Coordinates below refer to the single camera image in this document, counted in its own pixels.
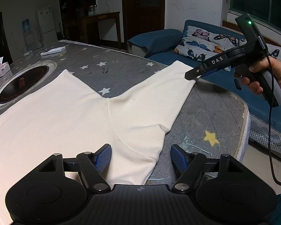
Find cream sweatshirt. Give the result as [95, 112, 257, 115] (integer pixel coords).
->
[0, 61, 195, 224]

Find right hand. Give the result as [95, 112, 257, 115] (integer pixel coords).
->
[233, 56, 281, 96]

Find butterfly print pillow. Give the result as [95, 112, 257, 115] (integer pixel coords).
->
[173, 25, 281, 72]

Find blue sofa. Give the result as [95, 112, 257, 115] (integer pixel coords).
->
[127, 20, 281, 154]

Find round induction hotpot cooker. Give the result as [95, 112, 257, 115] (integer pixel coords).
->
[0, 60, 57, 109]

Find white remote control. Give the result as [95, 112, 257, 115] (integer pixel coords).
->
[40, 46, 66, 56]

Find dark wooden side table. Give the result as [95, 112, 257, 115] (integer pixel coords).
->
[81, 12, 122, 48]

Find small teal packet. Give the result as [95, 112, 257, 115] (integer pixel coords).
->
[23, 50, 33, 57]

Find water dispenser with blue bottle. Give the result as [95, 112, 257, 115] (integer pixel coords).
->
[22, 19, 37, 51]

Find white refrigerator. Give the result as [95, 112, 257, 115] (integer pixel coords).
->
[36, 7, 57, 46]

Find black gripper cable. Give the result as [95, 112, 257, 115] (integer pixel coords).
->
[255, 34, 281, 188]

